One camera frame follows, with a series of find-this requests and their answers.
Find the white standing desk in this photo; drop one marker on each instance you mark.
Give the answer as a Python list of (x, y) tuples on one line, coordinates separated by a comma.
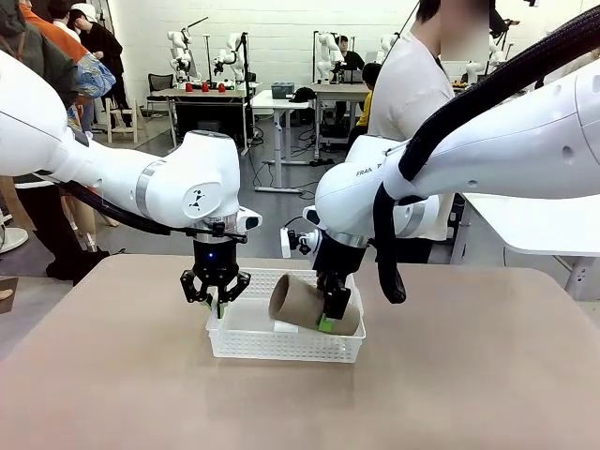
[(276, 100)]

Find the person in white sweater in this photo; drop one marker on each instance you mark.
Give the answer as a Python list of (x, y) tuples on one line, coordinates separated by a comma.
[(403, 94)]

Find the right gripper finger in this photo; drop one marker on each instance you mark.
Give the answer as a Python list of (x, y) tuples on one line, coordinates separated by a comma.
[(336, 304), (322, 286)]

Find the seated person in black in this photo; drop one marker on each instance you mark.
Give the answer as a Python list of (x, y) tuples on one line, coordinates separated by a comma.
[(347, 56)]

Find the brown paper cup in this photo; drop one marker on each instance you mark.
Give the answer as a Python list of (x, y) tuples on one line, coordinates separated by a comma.
[(295, 304)]

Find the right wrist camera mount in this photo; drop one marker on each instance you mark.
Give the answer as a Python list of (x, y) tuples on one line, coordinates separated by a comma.
[(285, 243)]

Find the black power strip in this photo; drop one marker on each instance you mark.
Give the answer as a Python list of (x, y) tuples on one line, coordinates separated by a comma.
[(323, 162)]

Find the white perforated plastic basket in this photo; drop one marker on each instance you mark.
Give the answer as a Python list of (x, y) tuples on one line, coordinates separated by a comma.
[(281, 347)]

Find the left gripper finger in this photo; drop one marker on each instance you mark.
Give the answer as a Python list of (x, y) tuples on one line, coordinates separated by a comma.
[(191, 287), (236, 286)]

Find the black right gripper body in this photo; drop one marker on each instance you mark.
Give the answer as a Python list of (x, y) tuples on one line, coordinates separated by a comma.
[(340, 258)]

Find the grey desk with white legs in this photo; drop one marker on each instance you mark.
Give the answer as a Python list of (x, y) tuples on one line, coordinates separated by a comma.
[(337, 88)]

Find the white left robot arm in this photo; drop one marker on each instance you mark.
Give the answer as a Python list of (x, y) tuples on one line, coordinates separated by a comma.
[(187, 178)]

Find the grey desk with black frame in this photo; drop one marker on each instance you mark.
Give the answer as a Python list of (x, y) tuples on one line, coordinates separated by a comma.
[(201, 94)]

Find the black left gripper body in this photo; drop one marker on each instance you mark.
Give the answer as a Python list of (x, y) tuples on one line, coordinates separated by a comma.
[(215, 258)]

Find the white round stand base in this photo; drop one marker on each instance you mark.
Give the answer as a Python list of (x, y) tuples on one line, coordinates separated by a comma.
[(11, 239)]

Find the person in orange jacket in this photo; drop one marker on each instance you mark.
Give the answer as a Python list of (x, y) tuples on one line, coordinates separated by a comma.
[(96, 77)]

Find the grey storage crate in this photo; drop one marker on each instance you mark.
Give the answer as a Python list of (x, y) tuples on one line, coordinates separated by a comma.
[(282, 90)]

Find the white wooden chair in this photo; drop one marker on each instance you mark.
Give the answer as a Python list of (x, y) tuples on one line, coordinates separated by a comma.
[(123, 122)]

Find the person in dark grey jacket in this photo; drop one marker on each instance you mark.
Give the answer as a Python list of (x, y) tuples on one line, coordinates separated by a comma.
[(42, 61)]

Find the brown board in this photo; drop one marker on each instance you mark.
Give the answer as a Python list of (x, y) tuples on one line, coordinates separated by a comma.
[(7, 295)]

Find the white side table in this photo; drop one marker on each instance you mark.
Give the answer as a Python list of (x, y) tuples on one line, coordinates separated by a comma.
[(539, 225)]

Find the person in yellow shirt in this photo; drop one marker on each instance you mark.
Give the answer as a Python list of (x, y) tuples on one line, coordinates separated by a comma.
[(370, 108)]

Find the black office chair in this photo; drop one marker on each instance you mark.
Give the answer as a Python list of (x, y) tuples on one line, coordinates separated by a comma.
[(159, 84)]

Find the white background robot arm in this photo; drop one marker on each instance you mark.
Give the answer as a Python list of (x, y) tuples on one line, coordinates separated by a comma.
[(177, 44), (325, 47), (388, 43), (232, 44)]

